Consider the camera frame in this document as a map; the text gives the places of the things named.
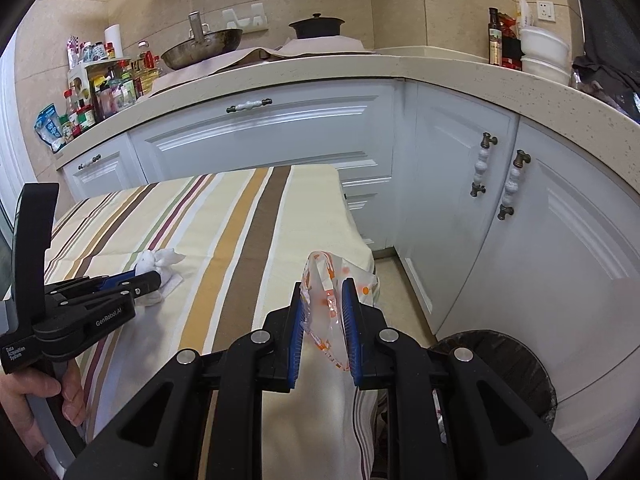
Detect black lidded pot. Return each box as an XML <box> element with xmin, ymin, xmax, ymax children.
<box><xmin>288</xmin><ymin>13</ymin><xmax>346</xmax><ymax>40</ymax></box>

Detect dark glass bottle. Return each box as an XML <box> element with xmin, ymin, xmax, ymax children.
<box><xmin>487</xmin><ymin>7</ymin><xmax>504</xmax><ymax>66</ymax></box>

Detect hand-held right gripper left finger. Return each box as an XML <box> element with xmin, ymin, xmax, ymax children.
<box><xmin>65</xmin><ymin>281</ymin><xmax>307</xmax><ymax>480</ymax></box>

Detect steel wok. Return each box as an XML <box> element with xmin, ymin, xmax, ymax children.
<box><xmin>160</xmin><ymin>11</ymin><xmax>244</xmax><ymax>71</ymax></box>

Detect red packets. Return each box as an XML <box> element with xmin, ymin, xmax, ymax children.
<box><xmin>500</xmin><ymin>15</ymin><xmax>523</xmax><ymax>71</ymax></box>

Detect group of condiment bottles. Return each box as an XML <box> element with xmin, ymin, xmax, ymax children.
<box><xmin>60</xmin><ymin>35</ymin><xmax>166</xmax><ymax>133</ymax></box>

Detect striped tablecloth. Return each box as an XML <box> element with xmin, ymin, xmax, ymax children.
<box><xmin>45</xmin><ymin>164</ymin><xmax>379</xmax><ymax>480</ymax></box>

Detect white kitchen cabinet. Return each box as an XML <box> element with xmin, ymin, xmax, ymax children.
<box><xmin>57</xmin><ymin>77</ymin><xmax>640</xmax><ymax>480</ymax></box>

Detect white bowl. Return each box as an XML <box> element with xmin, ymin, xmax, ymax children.
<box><xmin>520</xmin><ymin>27</ymin><xmax>571</xmax><ymax>61</ymax></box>
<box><xmin>520</xmin><ymin>56</ymin><xmax>572</xmax><ymax>86</ymax></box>

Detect white condiment rack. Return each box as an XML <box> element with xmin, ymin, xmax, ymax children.
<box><xmin>67</xmin><ymin>57</ymin><xmax>132</xmax><ymax>121</ymax></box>

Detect beige stove cover cloth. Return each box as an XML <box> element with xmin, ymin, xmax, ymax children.
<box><xmin>147</xmin><ymin>37</ymin><xmax>376</xmax><ymax>97</ymax></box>

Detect paper towel roll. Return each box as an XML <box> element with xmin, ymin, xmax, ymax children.
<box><xmin>104</xmin><ymin>24</ymin><xmax>123</xmax><ymax>59</ymax></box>

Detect cabinet door handle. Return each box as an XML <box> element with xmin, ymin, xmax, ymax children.
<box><xmin>497</xmin><ymin>149</ymin><xmax>531</xmax><ymax>221</ymax></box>
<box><xmin>470</xmin><ymin>131</ymin><xmax>498</xmax><ymax>197</ymax></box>

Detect dark cloth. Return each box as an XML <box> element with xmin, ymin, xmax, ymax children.
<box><xmin>570</xmin><ymin>0</ymin><xmax>640</xmax><ymax>122</ymax></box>

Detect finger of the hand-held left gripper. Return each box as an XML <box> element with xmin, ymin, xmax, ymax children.
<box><xmin>54</xmin><ymin>270</ymin><xmax>164</xmax><ymax>309</ymax></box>
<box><xmin>45</xmin><ymin>270</ymin><xmax>139</xmax><ymax>297</ymax></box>

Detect long drawer handle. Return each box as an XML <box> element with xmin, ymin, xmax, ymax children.
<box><xmin>226</xmin><ymin>98</ymin><xmax>273</xmax><ymax>113</ymax></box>

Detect clear plastic bag orange dots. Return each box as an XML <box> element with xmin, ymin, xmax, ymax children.
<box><xmin>300</xmin><ymin>250</ymin><xmax>378</xmax><ymax>373</ymax></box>

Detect white sliding door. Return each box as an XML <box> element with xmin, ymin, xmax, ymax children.
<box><xmin>0</xmin><ymin>30</ymin><xmax>66</xmax><ymax>241</ymax></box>

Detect person's left hand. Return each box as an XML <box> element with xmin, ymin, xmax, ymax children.
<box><xmin>0</xmin><ymin>360</ymin><xmax>87</xmax><ymax>443</ymax></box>

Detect trash bin with black liner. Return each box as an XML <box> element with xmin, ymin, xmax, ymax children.
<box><xmin>430</xmin><ymin>329</ymin><xmax>559</xmax><ymax>433</ymax></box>

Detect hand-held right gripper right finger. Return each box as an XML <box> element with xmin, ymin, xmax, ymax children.
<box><xmin>341</xmin><ymin>277</ymin><xmax>586</xmax><ymax>480</ymax></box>

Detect white wall rack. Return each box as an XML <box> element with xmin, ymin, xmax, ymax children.
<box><xmin>222</xmin><ymin>2</ymin><xmax>268</xmax><ymax>31</ymax></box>

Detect blue snack packet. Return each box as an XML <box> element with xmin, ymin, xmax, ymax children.
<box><xmin>34</xmin><ymin>104</ymin><xmax>67</xmax><ymax>153</ymax></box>

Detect white tissue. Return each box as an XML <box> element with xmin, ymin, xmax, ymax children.
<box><xmin>132</xmin><ymin>247</ymin><xmax>187</xmax><ymax>308</ymax></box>

